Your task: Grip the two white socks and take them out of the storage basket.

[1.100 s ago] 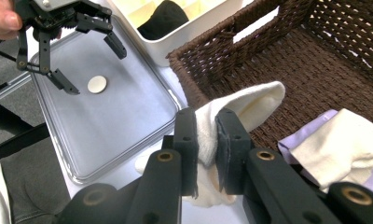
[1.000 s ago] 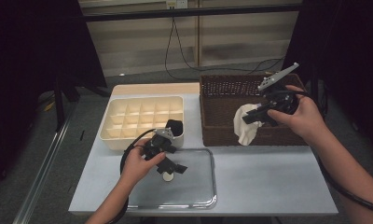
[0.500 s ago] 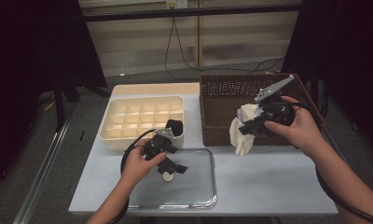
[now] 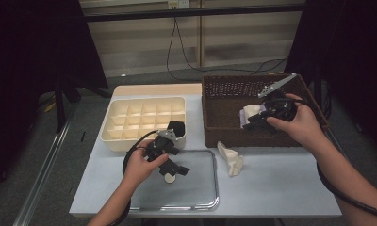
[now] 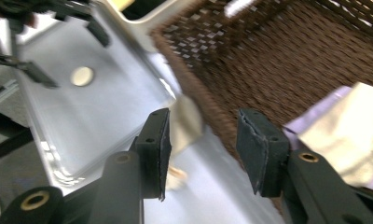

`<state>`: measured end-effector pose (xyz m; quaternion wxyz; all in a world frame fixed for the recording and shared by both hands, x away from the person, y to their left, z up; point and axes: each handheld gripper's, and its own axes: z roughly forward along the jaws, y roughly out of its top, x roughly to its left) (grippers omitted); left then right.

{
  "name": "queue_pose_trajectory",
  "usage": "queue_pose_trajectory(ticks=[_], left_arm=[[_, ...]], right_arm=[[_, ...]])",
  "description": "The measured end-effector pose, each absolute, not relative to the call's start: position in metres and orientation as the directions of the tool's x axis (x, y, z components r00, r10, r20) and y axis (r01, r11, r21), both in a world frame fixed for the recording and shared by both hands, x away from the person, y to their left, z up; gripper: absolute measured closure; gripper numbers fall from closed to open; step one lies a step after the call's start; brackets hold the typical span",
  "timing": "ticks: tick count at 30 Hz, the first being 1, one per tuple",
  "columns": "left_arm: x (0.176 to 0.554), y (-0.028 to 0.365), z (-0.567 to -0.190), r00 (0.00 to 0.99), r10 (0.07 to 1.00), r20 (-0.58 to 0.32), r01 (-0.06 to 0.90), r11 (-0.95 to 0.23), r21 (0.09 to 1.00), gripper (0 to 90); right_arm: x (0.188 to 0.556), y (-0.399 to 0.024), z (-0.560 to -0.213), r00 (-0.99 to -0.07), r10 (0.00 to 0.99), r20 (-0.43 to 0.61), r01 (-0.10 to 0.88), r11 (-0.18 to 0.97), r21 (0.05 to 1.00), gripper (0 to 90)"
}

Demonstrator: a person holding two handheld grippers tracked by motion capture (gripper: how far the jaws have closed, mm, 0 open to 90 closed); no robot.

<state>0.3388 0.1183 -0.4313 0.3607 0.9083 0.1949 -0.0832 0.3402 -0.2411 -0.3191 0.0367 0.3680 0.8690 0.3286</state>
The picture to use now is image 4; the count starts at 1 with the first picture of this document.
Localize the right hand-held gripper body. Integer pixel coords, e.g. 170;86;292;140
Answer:
257;73;300;122

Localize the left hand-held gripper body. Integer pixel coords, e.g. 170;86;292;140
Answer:
143;128;180;163

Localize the brown woven basket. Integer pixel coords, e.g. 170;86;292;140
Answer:
201;73;330;149

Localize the black sock pair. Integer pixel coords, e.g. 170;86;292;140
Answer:
166;120;187;138

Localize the cream divided organizer box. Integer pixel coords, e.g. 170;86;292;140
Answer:
100;96;187;151

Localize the person's left hand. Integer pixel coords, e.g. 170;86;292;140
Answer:
123;146;170;193

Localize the person's right hand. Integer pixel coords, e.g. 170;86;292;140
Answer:
266;93;328;155

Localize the lavender sock pair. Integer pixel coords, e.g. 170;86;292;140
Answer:
238;105;268;129

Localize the metal tray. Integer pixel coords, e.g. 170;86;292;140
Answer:
129;149;220;212

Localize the black curtain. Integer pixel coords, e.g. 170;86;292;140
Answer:
284;0;377;158
0;0;109;199

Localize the black stand leg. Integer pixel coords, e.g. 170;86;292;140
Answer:
53;78;112;133

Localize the black horizontal bar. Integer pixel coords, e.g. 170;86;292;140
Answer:
82;3;307;23

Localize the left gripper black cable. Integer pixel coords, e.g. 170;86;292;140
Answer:
109;129;161;226

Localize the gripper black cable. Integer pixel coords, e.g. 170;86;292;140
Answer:
109;129;161;226
270;96;377;221

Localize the thin black wall cable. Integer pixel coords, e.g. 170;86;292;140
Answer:
166;17;289;81

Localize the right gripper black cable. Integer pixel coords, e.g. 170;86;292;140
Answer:
270;96;377;221

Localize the metal floor rail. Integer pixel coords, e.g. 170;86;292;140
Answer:
321;128;377;226
11;106;81;226

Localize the white wall socket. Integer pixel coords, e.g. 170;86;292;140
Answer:
167;0;190;9

